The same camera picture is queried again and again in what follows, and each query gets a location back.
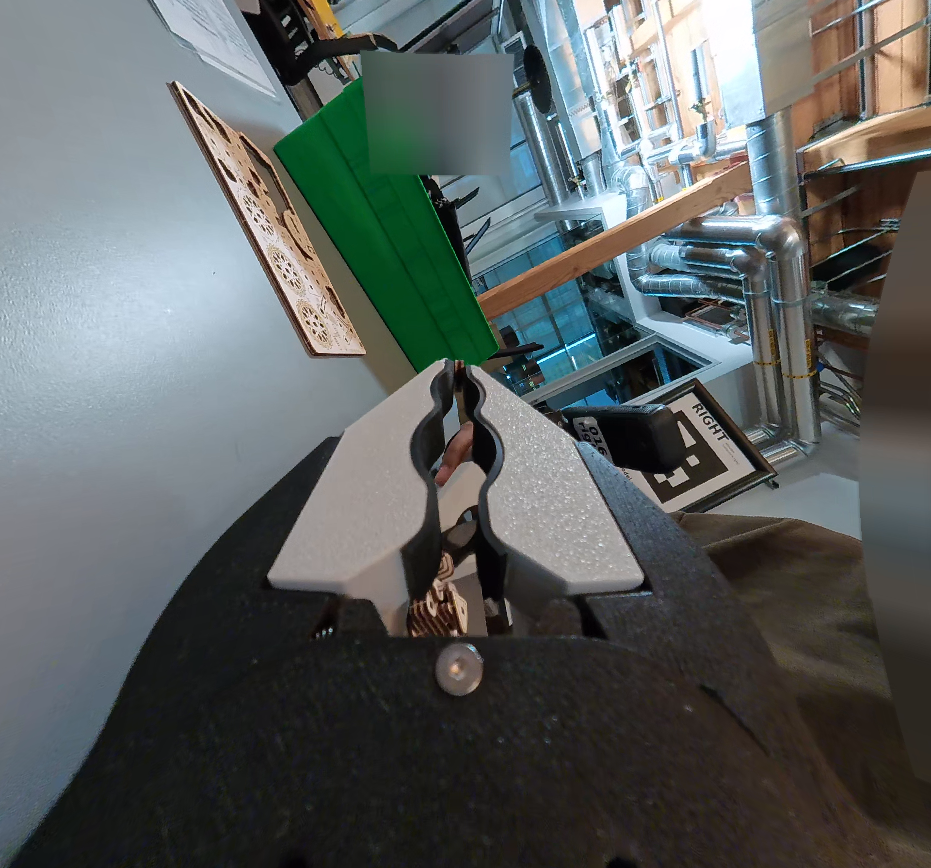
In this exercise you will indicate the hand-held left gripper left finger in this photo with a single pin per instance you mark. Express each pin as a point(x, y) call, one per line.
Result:
point(356, 511)

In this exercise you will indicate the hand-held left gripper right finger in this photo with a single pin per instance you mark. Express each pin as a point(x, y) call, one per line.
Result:
point(560, 511)

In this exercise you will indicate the wooden model assembly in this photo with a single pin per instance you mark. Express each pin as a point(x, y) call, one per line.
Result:
point(436, 613)

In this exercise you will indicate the wooden parts sheet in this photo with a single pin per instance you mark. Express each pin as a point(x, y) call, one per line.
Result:
point(211, 126)

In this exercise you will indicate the person's right hand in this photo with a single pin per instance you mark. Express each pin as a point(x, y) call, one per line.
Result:
point(454, 457)

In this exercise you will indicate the framed marker sign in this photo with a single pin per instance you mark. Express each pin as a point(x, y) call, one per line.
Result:
point(727, 446)

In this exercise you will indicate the wooden beam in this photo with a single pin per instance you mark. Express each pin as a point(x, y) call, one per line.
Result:
point(618, 235)

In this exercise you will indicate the olive green shirt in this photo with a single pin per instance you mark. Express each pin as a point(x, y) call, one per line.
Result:
point(785, 591)

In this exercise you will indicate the silver insulated pipes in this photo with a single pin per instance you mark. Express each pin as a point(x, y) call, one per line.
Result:
point(764, 235)

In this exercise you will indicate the green plastic bin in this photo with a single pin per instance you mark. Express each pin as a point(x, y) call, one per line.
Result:
point(378, 250)

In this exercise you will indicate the black disc stand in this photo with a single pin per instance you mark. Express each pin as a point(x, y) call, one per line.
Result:
point(537, 75)

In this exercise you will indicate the black computer monitor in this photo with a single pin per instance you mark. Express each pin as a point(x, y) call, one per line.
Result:
point(465, 10)

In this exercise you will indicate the black office chair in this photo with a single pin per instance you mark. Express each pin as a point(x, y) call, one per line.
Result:
point(327, 50)

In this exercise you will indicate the white paper sheet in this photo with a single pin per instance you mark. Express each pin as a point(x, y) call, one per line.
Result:
point(196, 10)

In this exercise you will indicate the silver ventilation duct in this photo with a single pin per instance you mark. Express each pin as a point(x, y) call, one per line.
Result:
point(538, 140)

